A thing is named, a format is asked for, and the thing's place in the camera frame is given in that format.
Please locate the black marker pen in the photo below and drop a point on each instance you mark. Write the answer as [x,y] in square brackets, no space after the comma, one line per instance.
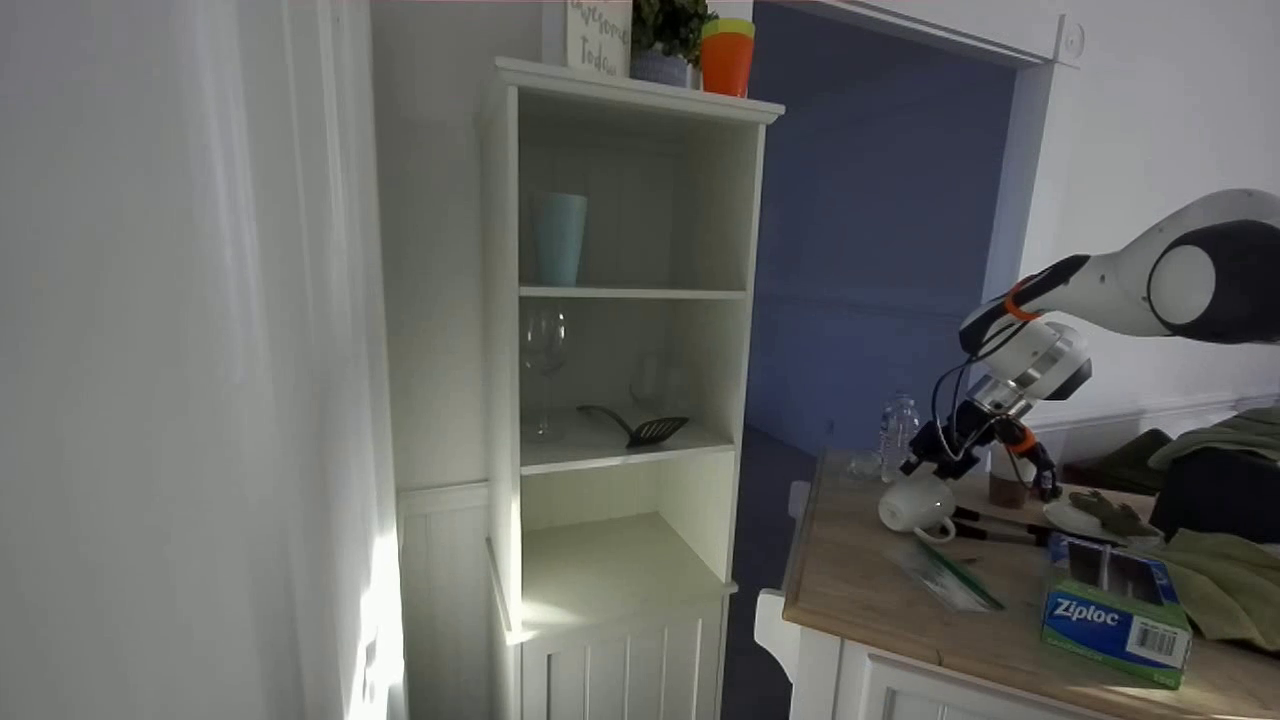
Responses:
[985,527]

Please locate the potted green plant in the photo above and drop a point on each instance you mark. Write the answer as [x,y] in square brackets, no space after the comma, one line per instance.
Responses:
[665,42]

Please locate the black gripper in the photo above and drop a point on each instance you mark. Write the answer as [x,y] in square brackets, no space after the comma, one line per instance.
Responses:
[950,446]

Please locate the orange cup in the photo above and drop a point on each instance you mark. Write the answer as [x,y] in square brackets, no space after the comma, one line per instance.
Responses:
[727,55]

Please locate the white sign card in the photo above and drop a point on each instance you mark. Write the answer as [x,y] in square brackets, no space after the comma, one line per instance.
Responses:
[600,35]

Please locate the clear plastic bottle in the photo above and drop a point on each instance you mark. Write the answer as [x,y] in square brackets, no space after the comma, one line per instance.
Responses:
[899,425]

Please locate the black spatula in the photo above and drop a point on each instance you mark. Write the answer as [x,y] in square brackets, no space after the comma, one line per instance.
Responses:
[647,432]

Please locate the white shelf cabinet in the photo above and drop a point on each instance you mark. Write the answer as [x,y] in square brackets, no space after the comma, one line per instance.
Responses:
[615,568]

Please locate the white ceramic mug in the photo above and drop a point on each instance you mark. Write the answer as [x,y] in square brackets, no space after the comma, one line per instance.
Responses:
[918,504]

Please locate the white counter cabinet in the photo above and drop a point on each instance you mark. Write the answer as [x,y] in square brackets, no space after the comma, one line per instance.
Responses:
[862,639]

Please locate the light blue tumbler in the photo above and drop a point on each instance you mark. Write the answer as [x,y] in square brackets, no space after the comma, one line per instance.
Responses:
[562,237]

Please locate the green cloth pile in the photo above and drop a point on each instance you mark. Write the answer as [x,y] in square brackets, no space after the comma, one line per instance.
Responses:
[1219,504]

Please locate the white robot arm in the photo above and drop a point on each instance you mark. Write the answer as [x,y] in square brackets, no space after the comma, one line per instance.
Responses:
[1202,274]

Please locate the green blue Ziploc box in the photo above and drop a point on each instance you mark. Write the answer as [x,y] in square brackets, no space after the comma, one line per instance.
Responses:
[1117,611]

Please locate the clear wine glass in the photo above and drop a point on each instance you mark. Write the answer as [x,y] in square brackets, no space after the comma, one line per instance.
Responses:
[544,346]

